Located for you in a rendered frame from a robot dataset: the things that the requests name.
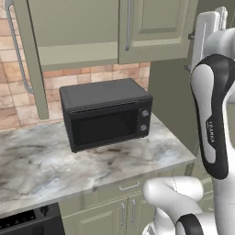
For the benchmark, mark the olive green drawer front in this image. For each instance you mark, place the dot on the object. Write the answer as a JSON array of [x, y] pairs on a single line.
[[107, 191]]

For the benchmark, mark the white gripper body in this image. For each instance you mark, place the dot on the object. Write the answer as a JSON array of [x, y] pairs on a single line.
[[202, 36]]

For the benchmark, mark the olive green tall cabinet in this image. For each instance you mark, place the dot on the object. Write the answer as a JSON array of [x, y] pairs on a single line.
[[171, 101]]

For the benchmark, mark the black toaster oven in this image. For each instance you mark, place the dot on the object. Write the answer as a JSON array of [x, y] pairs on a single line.
[[101, 113]]

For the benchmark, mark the olive green base cabinet door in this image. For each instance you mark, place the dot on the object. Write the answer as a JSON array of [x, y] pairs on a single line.
[[140, 214], [95, 218]]

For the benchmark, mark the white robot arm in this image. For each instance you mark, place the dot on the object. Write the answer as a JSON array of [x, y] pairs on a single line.
[[218, 195]]

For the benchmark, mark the olive green wall cabinet door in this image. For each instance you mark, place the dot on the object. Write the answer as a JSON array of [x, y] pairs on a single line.
[[34, 67], [159, 27]]

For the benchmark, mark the grey oven knob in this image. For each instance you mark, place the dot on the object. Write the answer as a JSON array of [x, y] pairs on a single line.
[[143, 127], [145, 113]]

